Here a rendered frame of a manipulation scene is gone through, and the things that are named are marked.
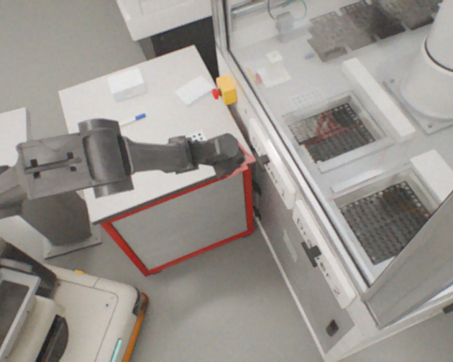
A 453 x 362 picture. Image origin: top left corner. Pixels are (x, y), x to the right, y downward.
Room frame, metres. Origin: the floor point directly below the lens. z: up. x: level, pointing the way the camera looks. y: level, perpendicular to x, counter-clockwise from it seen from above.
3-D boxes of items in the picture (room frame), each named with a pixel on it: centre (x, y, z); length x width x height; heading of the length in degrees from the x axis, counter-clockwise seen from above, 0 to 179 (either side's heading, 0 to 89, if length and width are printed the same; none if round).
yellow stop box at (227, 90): (0.97, -0.05, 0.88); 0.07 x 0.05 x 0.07; 14
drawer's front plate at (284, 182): (0.65, -0.14, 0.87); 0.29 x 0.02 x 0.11; 14
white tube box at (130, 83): (1.15, 0.32, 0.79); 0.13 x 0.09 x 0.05; 104
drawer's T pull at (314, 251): (0.34, -0.20, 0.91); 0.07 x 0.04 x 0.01; 14
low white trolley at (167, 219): (0.97, 0.25, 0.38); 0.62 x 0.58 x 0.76; 14
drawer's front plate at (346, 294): (0.35, -0.22, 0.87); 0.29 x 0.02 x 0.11; 14
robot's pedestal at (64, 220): (0.99, 0.85, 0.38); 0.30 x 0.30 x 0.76; 8
